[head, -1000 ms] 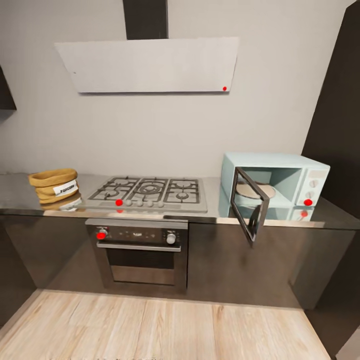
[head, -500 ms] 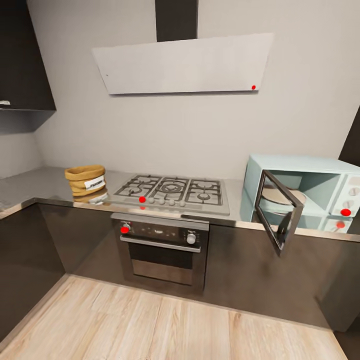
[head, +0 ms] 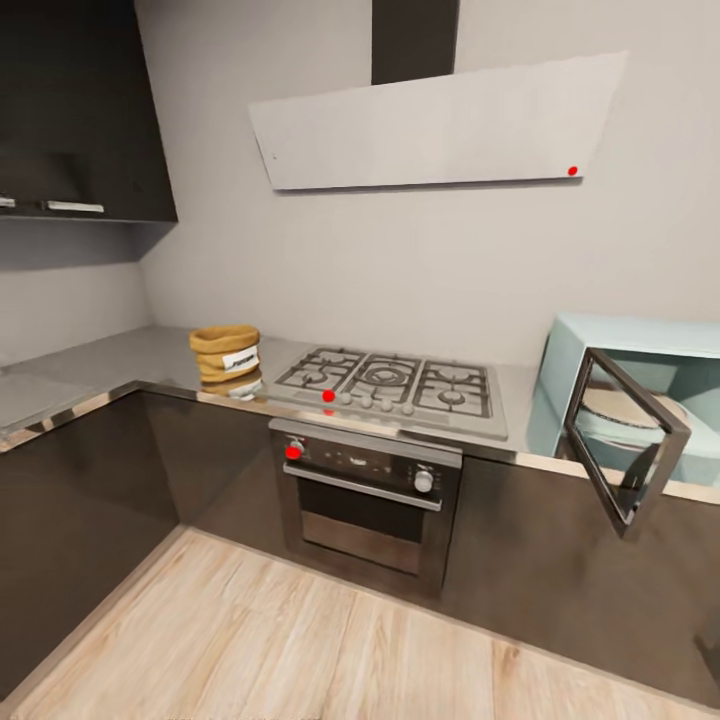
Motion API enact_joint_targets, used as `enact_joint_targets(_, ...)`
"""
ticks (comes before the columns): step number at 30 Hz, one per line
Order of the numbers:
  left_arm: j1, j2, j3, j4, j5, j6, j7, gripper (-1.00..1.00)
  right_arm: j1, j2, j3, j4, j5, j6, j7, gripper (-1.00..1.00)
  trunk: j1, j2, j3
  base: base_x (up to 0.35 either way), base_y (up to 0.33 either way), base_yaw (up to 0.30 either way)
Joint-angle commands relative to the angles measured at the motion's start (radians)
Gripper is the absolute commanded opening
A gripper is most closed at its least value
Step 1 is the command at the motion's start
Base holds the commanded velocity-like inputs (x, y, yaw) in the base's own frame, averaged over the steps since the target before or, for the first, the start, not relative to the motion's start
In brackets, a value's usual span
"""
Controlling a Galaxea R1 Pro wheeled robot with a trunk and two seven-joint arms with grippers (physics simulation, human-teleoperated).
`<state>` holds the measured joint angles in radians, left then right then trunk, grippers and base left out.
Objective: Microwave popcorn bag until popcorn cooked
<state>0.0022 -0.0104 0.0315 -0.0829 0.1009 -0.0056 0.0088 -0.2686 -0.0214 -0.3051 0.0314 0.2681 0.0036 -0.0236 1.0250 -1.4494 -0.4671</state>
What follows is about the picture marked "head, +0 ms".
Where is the popcorn bag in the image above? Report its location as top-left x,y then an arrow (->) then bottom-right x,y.
189,325 -> 261,383

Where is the microwave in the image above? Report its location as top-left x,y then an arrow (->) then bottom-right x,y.
539,312 -> 720,543

